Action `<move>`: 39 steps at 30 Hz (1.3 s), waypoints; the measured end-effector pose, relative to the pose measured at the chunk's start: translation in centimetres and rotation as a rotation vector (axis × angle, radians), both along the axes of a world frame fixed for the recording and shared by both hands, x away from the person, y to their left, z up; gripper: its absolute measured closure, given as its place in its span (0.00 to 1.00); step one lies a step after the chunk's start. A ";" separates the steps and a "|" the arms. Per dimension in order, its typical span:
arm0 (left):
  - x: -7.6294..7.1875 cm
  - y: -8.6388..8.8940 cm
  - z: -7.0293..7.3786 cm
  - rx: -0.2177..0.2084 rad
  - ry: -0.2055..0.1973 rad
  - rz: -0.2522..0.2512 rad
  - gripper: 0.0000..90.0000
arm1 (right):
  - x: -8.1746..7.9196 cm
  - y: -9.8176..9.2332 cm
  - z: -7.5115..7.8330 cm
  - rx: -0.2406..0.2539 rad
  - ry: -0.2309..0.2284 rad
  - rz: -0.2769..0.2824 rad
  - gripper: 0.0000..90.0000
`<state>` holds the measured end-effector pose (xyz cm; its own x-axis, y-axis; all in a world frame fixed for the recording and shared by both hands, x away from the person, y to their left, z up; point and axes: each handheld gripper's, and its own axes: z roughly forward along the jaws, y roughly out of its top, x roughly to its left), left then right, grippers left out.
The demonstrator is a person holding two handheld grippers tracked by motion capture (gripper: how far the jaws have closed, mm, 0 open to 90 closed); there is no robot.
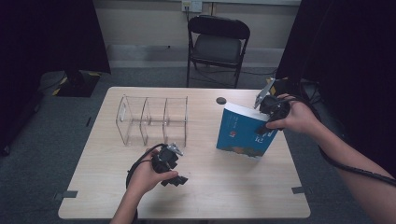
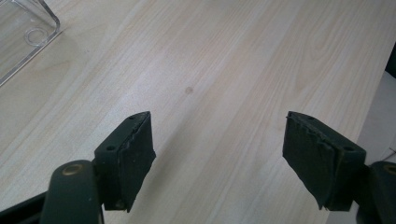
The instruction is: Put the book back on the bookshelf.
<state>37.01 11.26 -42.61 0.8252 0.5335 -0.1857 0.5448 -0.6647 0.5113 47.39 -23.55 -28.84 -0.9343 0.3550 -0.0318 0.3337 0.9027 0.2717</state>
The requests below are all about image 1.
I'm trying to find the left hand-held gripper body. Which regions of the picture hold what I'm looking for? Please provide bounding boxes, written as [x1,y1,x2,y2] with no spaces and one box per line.
[151,142,184,175]

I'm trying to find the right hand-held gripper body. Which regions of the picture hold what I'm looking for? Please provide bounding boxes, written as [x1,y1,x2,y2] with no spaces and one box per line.
[253,77,291,122]

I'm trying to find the black folding chair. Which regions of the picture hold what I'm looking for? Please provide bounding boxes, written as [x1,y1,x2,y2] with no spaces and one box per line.
[186,14,251,89]

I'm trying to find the left hand-held gripper black cable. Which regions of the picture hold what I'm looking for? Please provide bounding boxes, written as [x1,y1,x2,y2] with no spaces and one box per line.
[125,143,168,189]

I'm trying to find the person's right hand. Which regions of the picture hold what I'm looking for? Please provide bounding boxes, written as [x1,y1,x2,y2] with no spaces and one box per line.
[265,92,321,136]

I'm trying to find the person's left hand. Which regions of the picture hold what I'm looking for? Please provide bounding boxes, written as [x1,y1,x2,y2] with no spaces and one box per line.
[126,148,179,195]

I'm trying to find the white wall outlet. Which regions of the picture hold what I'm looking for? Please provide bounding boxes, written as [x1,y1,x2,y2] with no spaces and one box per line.
[181,0,204,13]

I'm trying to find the clear acrylic book rack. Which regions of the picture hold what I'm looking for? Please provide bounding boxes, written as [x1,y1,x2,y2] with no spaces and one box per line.
[115,94,190,147]

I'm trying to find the blue paperback book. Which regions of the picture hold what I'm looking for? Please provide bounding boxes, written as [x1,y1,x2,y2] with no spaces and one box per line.
[216,101,279,161]

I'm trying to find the black stand base yellow tape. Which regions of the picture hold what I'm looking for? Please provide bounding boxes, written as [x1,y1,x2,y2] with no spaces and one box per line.
[51,70,102,98]
[266,77,302,98]

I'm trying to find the black curtain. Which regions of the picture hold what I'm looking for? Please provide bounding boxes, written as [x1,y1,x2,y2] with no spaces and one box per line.
[275,0,396,180]
[0,0,112,150]

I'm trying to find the black floor cables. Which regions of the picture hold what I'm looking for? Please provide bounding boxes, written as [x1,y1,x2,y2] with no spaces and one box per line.
[195,65,278,86]

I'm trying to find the grey tape piece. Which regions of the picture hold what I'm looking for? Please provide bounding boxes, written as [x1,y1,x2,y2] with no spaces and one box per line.
[291,186,313,196]
[53,189,78,201]

